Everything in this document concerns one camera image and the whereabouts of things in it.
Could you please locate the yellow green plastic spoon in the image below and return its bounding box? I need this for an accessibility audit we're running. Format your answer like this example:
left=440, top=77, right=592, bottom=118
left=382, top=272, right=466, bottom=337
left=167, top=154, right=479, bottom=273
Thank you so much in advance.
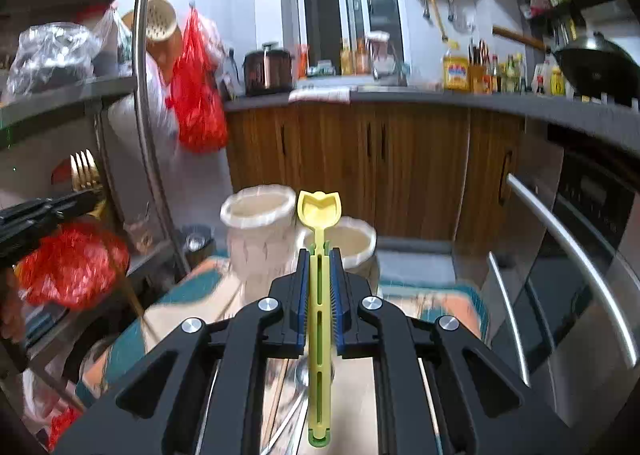
left=297, top=191, right=342, bottom=449

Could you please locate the silver steel spoon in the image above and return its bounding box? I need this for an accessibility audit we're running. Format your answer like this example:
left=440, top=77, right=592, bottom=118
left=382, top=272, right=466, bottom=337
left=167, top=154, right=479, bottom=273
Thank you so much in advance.
left=260, top=355, right=309, bottom=454

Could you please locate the person left hand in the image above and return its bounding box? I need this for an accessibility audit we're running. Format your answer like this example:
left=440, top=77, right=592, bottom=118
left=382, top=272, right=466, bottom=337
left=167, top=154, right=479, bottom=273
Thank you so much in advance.
left=1, top=269, right=25, bottom=343

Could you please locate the quilted teal peach table mat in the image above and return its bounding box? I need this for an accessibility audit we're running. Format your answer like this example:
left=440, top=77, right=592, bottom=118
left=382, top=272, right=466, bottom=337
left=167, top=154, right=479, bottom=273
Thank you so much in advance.
left=56, top=253, right=495, bottom=454

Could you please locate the red bag on shelf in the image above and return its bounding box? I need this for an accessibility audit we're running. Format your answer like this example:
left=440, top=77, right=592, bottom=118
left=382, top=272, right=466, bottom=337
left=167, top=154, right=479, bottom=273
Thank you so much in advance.
left=15, top=220, right=130, bottom=310

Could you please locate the cream floral ceramic utensil holder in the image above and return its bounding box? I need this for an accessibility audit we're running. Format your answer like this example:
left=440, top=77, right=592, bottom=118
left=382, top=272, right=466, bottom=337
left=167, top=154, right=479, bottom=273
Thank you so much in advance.
left=220, top=184, right=380, bottom=302

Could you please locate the hanging red plastic bag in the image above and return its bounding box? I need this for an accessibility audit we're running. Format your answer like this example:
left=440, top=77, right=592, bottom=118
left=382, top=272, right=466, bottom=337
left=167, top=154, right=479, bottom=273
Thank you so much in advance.
left=167, top=7, right=228, bottom=154

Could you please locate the metal shelf rack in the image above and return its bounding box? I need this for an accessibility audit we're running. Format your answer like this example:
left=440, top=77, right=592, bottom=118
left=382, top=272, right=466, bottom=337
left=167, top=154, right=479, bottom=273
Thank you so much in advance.
left=0, top=0, right=191, bottom=455

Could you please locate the beige perforated ladle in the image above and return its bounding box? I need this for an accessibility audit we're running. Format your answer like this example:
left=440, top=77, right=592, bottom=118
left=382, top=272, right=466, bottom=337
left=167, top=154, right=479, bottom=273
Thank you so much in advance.
left=145, top=0, right=178, bottom=42

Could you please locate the white dish cloth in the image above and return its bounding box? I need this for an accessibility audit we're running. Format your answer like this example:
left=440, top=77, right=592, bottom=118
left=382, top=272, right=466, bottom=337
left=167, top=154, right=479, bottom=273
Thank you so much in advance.
left=288, top=87, right=350, bottom=104

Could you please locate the electric pressure cooker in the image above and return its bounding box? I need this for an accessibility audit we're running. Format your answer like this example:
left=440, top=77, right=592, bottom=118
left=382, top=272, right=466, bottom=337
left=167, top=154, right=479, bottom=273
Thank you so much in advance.
left=243, top=42, right=293, bottom=97

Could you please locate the knife block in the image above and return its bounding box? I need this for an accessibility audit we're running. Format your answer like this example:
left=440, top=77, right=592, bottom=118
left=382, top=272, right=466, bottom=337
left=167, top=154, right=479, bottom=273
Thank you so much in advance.
left=469, top=64, right=491, bottom=94

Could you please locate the yellow cooking oil bottle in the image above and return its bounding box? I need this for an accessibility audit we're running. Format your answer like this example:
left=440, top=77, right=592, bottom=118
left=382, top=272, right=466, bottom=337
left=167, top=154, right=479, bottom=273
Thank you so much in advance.
left=442, top=56, right=470, bottom=92

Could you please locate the black wok with lid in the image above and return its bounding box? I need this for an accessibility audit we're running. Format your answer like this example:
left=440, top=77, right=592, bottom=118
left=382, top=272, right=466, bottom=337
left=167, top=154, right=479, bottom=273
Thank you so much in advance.
left=492, top=25, right=639, bottom=106

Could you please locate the wall spice shelf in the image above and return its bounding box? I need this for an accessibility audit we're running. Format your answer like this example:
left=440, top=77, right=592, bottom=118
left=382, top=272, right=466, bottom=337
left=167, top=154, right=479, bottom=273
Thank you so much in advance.
left=516, top=0, right=586, bottom=26

